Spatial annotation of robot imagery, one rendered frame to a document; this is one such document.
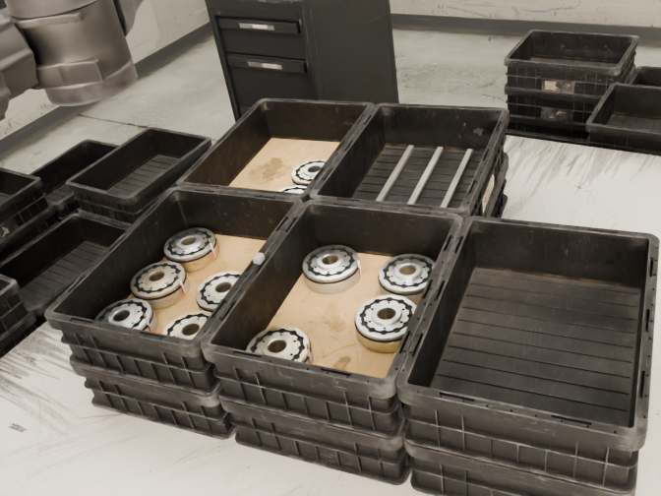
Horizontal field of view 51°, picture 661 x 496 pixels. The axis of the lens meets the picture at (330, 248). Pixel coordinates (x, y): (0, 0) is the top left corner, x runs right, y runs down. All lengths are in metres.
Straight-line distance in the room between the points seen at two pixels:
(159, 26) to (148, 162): 2.48
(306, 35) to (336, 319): 1.55
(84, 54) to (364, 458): 0.72
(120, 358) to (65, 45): 0.70
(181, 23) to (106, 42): 4.52
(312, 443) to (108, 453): 0.37
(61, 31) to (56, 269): 1.83
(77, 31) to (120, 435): 0.84
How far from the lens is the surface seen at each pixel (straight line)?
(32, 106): 4.38
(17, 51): 0.58
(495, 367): 1.07
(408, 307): 1.13
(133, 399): 1.25
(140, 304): 1.27
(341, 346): 1.12
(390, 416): 0.98
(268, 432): 1.12
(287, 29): 2.59
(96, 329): 1.14
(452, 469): 1.03
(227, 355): 1.01
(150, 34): 4.92
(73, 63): 0.59
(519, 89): 2.67
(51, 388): 1.44
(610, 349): 1.11
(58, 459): 1.31
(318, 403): 1.02
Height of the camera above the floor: 1.61
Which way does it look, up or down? 36 degrees down
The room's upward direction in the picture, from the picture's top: 10 degrees counter-clockwise
